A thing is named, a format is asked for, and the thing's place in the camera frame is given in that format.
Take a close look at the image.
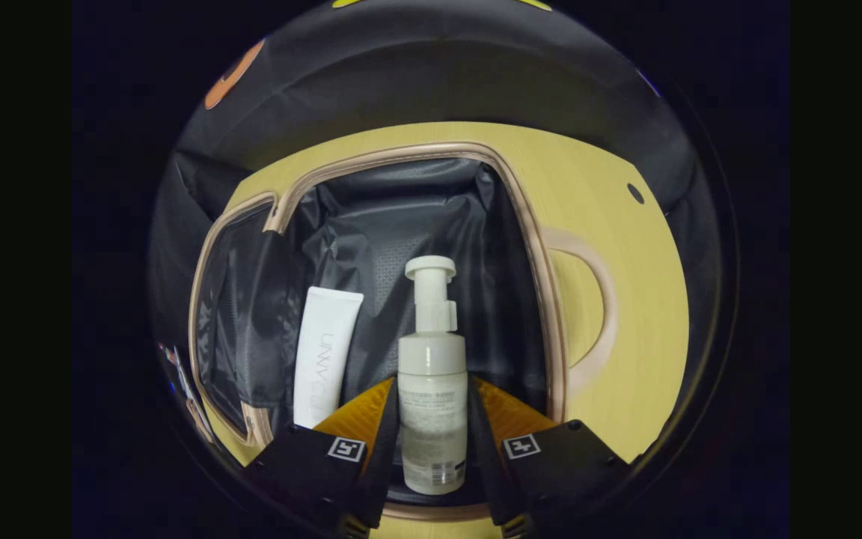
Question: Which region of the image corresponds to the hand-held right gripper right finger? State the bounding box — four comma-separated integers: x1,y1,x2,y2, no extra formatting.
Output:
467,376,630,539

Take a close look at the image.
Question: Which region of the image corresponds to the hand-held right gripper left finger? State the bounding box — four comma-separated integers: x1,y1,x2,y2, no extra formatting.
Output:
244,376,402,539

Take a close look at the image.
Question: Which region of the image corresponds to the white pump bottle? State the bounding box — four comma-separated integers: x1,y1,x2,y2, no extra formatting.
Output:
397,255,469,496

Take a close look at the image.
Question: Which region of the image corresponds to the white cosmetic tube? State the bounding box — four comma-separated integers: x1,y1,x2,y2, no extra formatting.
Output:
293,287,366,430

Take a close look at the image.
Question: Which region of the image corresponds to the pink suitcase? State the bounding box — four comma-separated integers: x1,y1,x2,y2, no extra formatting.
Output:
188,141,619,525

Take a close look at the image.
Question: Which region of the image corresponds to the black backdrop cloth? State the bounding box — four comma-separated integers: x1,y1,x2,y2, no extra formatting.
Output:
150,0,724,450

